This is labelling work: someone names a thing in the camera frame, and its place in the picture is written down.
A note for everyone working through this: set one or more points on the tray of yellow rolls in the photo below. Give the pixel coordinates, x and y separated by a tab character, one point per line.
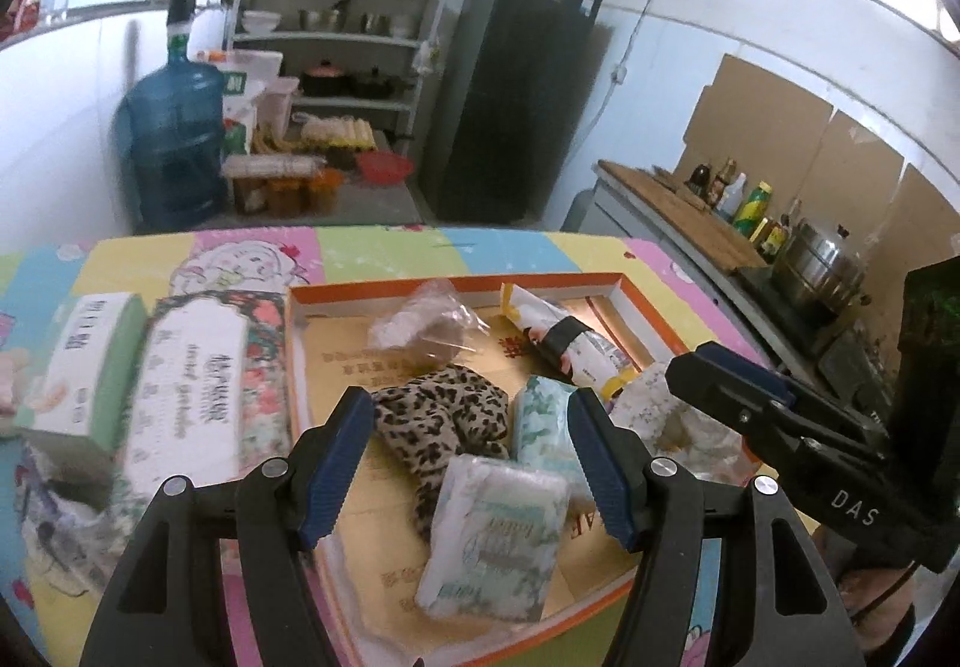
335	134

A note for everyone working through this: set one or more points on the orange rimmed box tray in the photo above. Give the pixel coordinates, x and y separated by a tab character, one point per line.
337	344

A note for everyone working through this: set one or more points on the wall socket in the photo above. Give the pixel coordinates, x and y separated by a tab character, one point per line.
619	74

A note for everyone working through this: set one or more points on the snack packet with black band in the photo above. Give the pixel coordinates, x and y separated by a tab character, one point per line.
570	344

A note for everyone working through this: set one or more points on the person's right hand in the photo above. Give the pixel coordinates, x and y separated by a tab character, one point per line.
862	592

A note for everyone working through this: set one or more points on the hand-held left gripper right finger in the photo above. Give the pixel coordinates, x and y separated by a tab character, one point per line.
607	479

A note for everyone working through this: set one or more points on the dark sauce bottle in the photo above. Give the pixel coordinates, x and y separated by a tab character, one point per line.
701	179

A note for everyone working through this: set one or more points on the red plastic basket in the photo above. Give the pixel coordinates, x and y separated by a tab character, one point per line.
382	168

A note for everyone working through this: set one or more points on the clear plastic container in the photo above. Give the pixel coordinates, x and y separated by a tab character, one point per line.
279	108

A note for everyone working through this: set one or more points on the green white carton box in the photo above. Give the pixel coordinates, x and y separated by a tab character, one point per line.
82	367

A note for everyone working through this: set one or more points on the brown sauce bottle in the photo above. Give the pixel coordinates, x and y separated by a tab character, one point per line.
724	178

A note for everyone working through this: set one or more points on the wooden cutting board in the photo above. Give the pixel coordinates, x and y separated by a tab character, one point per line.
675	209

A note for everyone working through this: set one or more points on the steel cooking pot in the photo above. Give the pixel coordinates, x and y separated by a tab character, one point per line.
817	265

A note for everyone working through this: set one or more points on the white green floral tissue pack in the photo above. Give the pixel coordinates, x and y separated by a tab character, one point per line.
487	539

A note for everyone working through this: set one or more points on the white bowl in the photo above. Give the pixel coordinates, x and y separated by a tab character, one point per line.
260	21

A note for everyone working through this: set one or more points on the white plastic bottle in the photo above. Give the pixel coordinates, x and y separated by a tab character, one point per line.
733	198

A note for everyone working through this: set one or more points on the blue water jug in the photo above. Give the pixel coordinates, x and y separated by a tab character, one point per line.
176	142

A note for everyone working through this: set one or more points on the pink floral tissue box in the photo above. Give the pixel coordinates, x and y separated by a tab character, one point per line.
202	382

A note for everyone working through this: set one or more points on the leopard print cloth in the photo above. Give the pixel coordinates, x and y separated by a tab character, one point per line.
435	427

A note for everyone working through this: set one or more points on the white metal shelf rack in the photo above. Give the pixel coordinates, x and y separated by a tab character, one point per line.
345	44

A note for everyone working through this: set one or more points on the green yellow bottle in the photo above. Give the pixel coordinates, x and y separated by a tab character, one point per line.
754	211

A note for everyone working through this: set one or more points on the clear bag with soft toy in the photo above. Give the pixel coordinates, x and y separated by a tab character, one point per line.
412	329

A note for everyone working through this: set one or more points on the black gas stove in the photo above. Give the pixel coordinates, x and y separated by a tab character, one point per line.
795	318

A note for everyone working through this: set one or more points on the red lidded cooking pot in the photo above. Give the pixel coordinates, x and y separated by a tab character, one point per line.
324	79

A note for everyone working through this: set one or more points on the teal floral tissue pack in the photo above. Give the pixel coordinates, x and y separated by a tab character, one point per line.
541	427

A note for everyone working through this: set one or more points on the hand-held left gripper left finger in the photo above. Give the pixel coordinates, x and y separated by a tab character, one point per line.
330	479

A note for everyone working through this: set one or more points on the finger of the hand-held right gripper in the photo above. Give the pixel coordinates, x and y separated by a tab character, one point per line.
712	404
750	374

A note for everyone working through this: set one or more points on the dark grey fridge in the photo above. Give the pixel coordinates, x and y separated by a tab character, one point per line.
510	97

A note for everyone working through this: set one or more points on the white green rice bag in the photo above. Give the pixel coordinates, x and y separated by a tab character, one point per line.
244	104

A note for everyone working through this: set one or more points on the cardboard sheet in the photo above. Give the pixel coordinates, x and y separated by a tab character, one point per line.
926	224
855	172
757	119

